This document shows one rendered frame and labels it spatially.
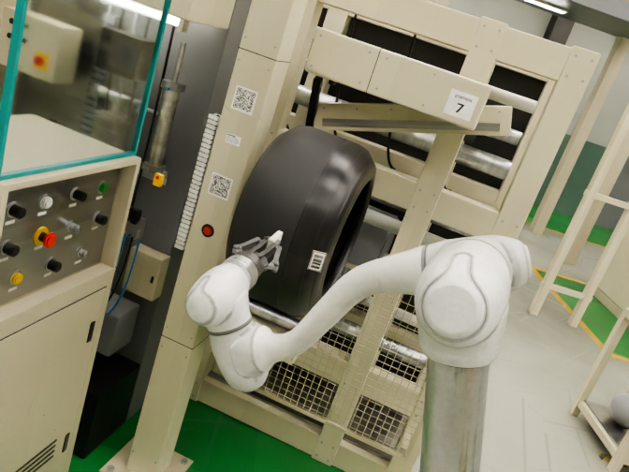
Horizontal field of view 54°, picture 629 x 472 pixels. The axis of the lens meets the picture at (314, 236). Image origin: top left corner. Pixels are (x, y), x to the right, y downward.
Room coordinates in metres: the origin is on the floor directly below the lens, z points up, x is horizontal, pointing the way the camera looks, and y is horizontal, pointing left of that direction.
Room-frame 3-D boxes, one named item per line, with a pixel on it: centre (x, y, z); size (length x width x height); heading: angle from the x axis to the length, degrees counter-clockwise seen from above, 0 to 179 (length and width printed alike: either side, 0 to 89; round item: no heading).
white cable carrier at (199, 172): (1.96, 0.42, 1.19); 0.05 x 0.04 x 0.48; 169
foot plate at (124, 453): (1.97, 0.33, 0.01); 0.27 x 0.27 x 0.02; 79
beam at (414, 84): (2.21, -0.10, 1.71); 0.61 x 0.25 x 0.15; 79
